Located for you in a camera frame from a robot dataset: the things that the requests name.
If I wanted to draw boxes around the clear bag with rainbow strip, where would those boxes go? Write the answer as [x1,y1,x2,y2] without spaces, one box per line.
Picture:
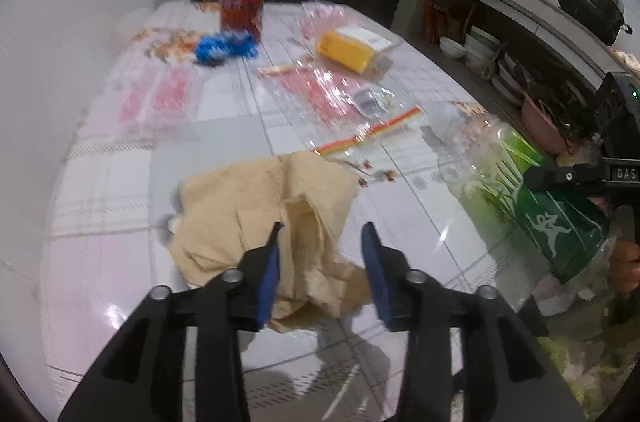
[310,88,427,156]

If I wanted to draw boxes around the stack of bowls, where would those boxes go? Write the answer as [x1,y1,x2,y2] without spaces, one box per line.
[465,27,502,74]

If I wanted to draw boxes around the beige cloth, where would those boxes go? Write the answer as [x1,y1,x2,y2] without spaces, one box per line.
[169,151,375,334]

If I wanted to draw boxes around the blue snack wrapper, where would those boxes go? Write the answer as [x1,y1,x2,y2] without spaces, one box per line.
[194,31,259,66]

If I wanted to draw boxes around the floral plastic tablecloth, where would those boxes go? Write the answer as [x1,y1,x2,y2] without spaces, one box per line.
[40,0,553,405]

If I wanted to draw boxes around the red drink can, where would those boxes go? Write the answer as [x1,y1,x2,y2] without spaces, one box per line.
[220,0,265,44]

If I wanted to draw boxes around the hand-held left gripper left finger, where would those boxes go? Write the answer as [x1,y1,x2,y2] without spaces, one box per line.
[57,222,283,422]

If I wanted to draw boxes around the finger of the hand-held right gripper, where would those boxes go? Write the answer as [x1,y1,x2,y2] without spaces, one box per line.
[524,161,607,205]

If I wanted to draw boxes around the green plastic bottle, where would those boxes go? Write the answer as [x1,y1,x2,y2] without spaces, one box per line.
[424,101,622,299]

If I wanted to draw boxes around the yellow box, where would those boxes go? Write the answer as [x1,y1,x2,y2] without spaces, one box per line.
[316,27,394,76]

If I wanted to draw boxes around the clear bag with red print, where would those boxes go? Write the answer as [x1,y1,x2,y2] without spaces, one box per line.
[257,62,397,129]

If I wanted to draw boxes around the red packets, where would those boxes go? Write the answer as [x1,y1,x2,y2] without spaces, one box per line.
[424,0,452,44]

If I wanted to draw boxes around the pink basin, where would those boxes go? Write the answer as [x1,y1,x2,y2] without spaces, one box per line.
[521,95,577,154]

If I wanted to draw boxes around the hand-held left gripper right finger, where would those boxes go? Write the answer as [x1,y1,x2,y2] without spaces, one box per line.
[361,222,586,422]

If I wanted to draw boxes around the white bowl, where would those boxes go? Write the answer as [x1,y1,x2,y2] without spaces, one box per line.
[439,37,469,59]

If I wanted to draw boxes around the black pot with steel lid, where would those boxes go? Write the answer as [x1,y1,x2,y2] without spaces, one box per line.
[551,0,632,46]

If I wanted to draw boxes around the clear bag with pink print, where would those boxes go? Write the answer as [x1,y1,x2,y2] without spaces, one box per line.
[116,66,197,124]

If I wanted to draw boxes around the person's right hand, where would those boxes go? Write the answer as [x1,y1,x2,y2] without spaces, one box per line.
[610,241,640,294]

